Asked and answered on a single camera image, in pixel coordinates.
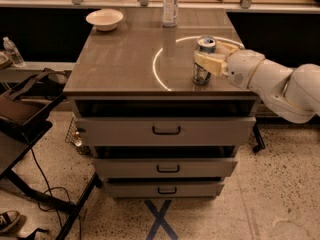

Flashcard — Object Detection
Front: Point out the black floor cable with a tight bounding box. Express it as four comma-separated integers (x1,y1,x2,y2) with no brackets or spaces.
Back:
21,133,83,240

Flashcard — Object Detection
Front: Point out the top grey drawer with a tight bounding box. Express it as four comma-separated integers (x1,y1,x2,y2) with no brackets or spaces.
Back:
75,117,256,146

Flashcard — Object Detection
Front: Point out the black caster wheel leg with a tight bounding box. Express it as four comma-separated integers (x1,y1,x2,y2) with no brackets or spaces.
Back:
253,125,265,153

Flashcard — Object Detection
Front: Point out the bottom grey drawer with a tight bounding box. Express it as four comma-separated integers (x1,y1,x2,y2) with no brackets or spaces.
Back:
106,181,224,198

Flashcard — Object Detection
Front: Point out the grey drawer cabinet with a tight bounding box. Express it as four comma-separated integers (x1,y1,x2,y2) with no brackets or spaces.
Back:
64,8,259,189

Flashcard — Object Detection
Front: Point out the white paper bowl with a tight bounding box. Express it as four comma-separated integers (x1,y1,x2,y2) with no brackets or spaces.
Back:
86,9,123,31

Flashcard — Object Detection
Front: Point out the small water bottle on ledge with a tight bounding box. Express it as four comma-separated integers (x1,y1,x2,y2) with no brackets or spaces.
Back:
3,37,25,67

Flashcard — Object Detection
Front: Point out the grey drawer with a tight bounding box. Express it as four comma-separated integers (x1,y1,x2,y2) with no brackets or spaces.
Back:
106,181,224,198
75,117,256,146
93,158,238,179

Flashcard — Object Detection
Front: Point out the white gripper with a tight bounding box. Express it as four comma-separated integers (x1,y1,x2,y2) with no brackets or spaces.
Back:
194,41,265,90

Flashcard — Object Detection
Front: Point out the black chair with brown bag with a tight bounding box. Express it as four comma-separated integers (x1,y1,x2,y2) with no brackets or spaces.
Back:
0,68,68,143

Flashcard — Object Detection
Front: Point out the sneaker shoe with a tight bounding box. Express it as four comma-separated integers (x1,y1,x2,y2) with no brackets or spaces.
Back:
0,210,21,234

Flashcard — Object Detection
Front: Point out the redbull can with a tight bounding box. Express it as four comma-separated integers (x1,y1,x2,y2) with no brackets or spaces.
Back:
193,36,216,85

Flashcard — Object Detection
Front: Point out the wire basket on floor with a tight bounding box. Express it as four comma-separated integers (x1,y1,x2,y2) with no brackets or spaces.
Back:
65,118,90,155

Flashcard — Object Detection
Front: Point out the clear plastic water bottle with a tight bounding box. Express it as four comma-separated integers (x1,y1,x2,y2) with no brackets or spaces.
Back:
162,0,178,27

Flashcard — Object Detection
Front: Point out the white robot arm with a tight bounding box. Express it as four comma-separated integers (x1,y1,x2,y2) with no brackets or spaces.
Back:
194,37,320,123

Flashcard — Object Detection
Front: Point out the middle grey drawer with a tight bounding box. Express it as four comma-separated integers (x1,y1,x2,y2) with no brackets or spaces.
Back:
93,158,238,179

